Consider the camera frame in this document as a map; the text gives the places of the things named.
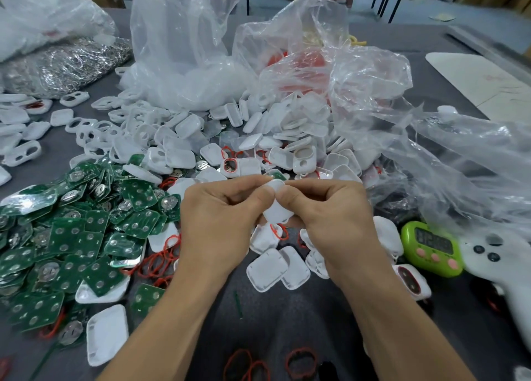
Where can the white case with dark window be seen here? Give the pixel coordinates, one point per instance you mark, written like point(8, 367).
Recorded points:
point(411, 282)

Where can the person's left forearm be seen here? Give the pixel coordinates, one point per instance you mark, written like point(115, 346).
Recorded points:
point(166, 326)

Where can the white plastic shell piece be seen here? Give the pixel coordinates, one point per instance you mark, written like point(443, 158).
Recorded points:
point(277, 214)

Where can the scattered red rubber rings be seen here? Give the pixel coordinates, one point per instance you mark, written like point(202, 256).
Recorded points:
point(159, 260)

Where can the white flat board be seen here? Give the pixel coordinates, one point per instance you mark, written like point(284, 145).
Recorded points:
point(483, 84)

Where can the person's left hand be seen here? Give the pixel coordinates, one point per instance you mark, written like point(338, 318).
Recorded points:
point(215, 227)

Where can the pile of green circuit boards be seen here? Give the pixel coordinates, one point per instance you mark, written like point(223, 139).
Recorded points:
point(74, 235)

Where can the person's right hand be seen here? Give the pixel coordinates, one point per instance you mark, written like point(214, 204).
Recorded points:
point(336, 227)

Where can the white opaque plastic bag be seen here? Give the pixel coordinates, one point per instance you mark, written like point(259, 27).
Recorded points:
point(41, 19)

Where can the person's right thumb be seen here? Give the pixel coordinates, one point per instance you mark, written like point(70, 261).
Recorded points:
point(296, 202)

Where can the green digital timer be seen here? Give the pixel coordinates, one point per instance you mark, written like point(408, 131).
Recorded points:
point(431, 248)

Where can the crumpled clear plastic bag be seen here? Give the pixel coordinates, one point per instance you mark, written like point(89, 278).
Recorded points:
point(456, 160)

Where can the white game controller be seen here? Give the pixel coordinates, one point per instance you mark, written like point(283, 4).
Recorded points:
point(502, 268)

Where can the large clear plastic bag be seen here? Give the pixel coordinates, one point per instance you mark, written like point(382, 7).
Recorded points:
point(182, 44)

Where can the bag of silver metal clips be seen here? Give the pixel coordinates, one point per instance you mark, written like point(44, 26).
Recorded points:
point(62, 67)

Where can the clear bag with red parts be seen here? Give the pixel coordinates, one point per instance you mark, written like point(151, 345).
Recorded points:
point(307, 61)

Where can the grey metal bar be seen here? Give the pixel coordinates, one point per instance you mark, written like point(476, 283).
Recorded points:
point(489, 46)

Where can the person's left thumb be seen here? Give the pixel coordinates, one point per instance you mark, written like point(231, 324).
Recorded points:
point(255, 202)

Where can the person's right forearm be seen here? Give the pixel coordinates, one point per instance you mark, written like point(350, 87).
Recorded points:
point(394, 331)

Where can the pile of white plastic shells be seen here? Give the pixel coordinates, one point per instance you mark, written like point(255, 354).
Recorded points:
point(186, 144)

